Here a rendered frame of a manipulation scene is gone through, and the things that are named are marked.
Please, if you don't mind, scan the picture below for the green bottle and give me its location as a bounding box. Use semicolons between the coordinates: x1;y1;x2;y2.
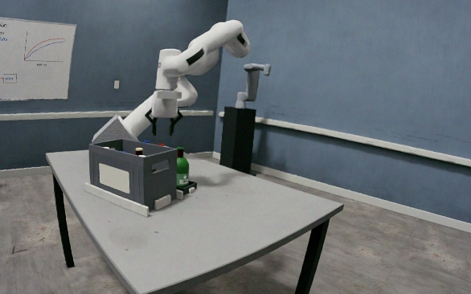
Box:
177;147;189;188

